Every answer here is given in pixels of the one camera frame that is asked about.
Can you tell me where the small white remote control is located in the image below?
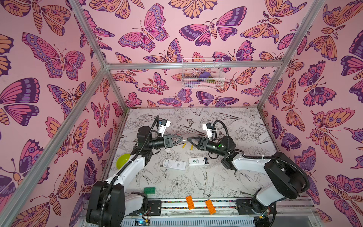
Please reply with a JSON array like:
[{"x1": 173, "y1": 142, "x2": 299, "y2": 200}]
[{"x1": 188, "y1": 157, "x2": 209, "y2": 166}]

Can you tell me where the left orange toy brick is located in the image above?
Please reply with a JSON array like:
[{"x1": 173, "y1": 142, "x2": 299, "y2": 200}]
[{"x1": 186, "y1": 196, "x2": 195, "y2": 210}]

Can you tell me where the lime green round object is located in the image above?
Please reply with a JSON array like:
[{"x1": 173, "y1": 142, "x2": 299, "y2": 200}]
[{"x1": 116, "y1": 154, "x2": 131, "y2": 169}]

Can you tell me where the green toy brick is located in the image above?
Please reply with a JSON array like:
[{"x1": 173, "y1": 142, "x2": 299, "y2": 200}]
[{"x1": 143, "y1": 187, "x2": 156, "y2": 194}]

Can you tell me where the white wire basket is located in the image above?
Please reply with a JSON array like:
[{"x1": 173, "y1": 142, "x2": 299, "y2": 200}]
[{"x1": 180, "y1": 60, "x2": 225, "y2": 89}]

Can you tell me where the right black corrugated cable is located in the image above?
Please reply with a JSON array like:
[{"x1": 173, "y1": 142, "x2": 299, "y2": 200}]
[{"x1": 212, "y1": 120, "x2": 310, "y2": 194}]

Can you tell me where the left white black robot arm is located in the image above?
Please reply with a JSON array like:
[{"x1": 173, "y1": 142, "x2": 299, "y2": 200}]
[{"x1": 86, "y1": 126, "x2": 183, "y2": 227}]

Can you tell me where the right orange toy brick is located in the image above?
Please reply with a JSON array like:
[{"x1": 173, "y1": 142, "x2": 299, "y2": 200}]
[{"x1": 205, "y1": 200, "x2": 216, "y2": 215}]

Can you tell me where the orange toy brick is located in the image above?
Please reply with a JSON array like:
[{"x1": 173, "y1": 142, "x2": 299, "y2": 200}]
[
  {"x1": 186, "y1": 196, "x2": 195, "y2": 210},
  {"x1": 205, "y1": 200, "x2": 216, "y2": 215}
]

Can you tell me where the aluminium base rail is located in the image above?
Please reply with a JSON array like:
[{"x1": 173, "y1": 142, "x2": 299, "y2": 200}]
[{"x1": 76, "y1": 198, "x2": 321, "y2": 227}]

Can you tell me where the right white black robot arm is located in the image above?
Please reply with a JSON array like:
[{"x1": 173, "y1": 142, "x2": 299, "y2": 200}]
[{"x1": 187, "y1": 136, "x2": 310, "y2": 214}]

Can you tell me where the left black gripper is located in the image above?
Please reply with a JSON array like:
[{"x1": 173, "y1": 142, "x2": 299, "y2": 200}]
[{"x1": 146, "y1": 136, "x2": 181, "y2": 152}]

